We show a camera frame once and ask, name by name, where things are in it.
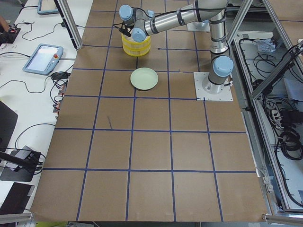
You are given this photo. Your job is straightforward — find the light green plate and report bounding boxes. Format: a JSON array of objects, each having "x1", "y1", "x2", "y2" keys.
[{"x1": 130, "y1": 68, "x2": 159, "y2": 90}]

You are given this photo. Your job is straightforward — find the black power adapter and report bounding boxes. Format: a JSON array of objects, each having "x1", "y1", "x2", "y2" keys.
[{"x1": 51, "y1": 71, "x2": 71, "y2": 80}]

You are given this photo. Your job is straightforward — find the blue teach pendant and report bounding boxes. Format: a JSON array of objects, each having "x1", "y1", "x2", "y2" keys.
[
  {"x1": 22, "y1": 44, "x2": 63, "y2": 75},
  {"x1": 37, "y1": 0, "x2": 59, "y2": 15}
]

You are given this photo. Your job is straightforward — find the black laptop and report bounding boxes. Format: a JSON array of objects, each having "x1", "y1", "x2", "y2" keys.
[{"x1": 0, "y1": 102, "x2": 18, "y2": 152}]

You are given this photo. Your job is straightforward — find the aluminium frame post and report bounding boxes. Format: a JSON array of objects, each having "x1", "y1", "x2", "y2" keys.
[{"x1": 54, "y1": 0, "x2": 83, "y2": 50}]

